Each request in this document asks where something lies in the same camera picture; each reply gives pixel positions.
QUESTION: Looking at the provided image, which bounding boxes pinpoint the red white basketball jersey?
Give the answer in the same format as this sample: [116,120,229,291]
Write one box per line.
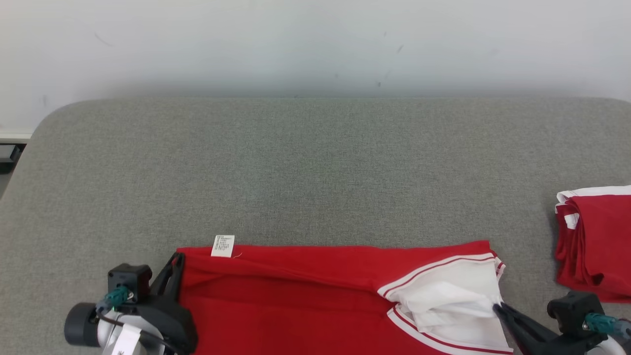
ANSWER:
[176,235,514,355]

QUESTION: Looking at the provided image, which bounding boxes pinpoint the grey fabric sofa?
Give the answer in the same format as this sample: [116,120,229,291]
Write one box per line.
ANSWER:
[0,97,631,355]

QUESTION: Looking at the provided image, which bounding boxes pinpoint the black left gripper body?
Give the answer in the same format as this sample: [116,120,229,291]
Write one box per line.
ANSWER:
[131,295,199,355]

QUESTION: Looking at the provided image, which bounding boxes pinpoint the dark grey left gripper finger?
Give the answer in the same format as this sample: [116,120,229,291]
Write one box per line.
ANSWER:
[150,253,179,296]
[173,253,185,296]

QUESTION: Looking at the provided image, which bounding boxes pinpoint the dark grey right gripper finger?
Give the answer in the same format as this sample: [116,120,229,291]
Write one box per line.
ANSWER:
[495,311,530,355]
[493,303,560,343]

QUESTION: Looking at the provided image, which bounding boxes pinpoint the red white-trimmed shorts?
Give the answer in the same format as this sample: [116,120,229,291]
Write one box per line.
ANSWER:
[555,185,631,304]

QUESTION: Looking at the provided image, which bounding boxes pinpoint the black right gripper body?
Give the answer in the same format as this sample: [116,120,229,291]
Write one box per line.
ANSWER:
[527,335,609,355]

